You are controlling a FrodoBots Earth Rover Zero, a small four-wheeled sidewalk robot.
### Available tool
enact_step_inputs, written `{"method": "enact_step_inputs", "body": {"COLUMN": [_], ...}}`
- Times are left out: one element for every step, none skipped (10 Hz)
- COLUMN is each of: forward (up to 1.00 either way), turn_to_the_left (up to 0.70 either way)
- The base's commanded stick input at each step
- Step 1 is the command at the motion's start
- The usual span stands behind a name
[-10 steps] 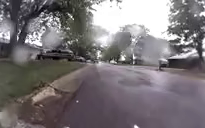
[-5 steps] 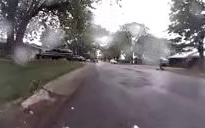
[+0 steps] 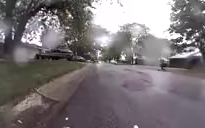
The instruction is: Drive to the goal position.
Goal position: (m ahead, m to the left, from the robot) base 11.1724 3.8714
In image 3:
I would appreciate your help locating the big spreading tree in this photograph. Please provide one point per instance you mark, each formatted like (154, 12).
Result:
(15, 30)

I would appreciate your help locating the pale car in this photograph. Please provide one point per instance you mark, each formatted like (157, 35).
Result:
(113, 62)

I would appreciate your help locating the grey-roofed house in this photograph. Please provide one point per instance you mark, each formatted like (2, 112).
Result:
(186, 59)

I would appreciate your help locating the group of trees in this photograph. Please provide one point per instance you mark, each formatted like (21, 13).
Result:
(130, 36)

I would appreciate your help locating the robot's own part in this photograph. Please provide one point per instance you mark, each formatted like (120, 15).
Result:
(135, 126)

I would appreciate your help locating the grass lawn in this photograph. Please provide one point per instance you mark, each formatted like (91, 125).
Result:
(20, 76)

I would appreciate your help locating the grass verge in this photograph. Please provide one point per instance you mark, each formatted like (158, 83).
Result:
(193, 72)

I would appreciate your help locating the concrete kerb gutter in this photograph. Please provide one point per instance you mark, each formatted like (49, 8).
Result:
(56, 86)

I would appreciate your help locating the tall tree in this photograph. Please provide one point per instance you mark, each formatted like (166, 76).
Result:
(195, 23)

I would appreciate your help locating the dark car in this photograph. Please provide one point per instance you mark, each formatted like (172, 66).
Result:
(78, 59)

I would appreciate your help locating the grey asphalt road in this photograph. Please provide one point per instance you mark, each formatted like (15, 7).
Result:
(133, 100)

